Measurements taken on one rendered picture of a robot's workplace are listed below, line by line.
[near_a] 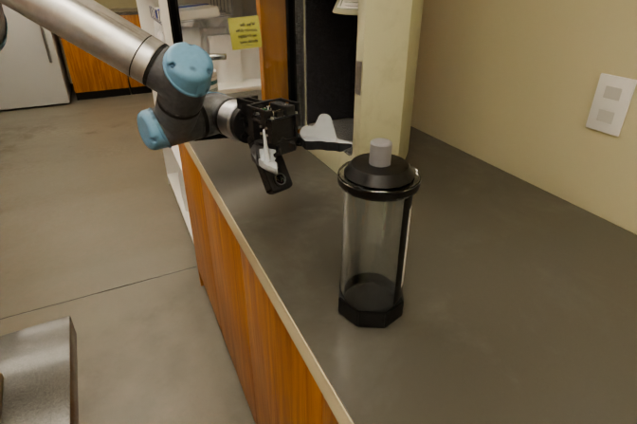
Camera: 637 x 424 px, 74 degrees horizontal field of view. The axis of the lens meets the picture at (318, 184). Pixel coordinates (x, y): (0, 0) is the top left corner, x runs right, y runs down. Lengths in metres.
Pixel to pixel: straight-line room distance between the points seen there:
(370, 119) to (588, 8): 0.49
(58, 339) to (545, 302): 0.72
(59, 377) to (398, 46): 0.81
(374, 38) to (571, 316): 0.60
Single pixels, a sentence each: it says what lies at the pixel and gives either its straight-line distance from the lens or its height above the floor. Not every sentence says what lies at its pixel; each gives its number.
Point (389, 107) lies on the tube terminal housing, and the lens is 0.97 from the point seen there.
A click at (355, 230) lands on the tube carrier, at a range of 0.56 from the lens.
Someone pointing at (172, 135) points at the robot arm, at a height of 1.14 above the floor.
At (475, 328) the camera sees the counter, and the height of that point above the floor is 0.94.
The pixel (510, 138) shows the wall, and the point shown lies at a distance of 1.22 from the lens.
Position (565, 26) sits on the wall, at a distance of 1.11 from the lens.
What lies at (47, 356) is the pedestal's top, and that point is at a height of 0.94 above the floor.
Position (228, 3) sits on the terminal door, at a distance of 1.14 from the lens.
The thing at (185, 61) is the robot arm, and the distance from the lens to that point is 0.69.
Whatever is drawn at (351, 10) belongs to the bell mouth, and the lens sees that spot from 0.99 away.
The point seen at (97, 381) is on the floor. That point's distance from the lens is 1.98.
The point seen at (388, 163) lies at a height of 1.18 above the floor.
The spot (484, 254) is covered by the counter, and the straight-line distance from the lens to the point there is 0.84.
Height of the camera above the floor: 1.40
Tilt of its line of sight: 27 degrees down
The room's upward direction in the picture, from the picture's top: straight up
